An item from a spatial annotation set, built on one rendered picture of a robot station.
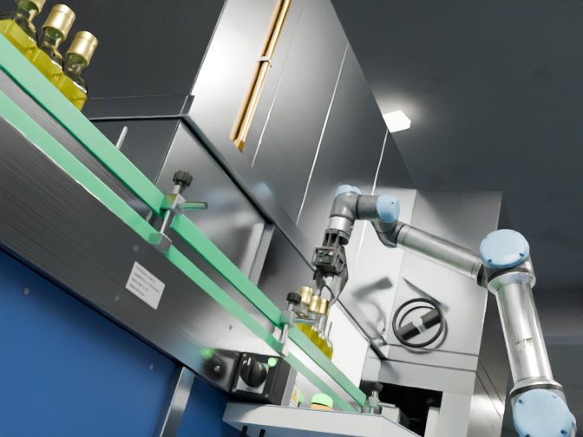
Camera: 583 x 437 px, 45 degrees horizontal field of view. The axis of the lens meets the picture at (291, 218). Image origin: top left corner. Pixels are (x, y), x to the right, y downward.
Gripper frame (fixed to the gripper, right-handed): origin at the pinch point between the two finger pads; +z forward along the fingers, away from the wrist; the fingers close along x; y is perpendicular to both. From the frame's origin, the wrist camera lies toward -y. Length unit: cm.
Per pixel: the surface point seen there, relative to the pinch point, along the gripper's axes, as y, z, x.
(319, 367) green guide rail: 22.1, 23.6, 13.0
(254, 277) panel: 16.7, 1.0, -13.7
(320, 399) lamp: 31.2, 32.8, 19.0
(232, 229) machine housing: 31.2, -5.7, -15.4
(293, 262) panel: 0.6, -11.5, -12.2
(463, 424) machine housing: -98, 4, 22
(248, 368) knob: 64, 37, 19
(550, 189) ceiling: -271, -201, 19
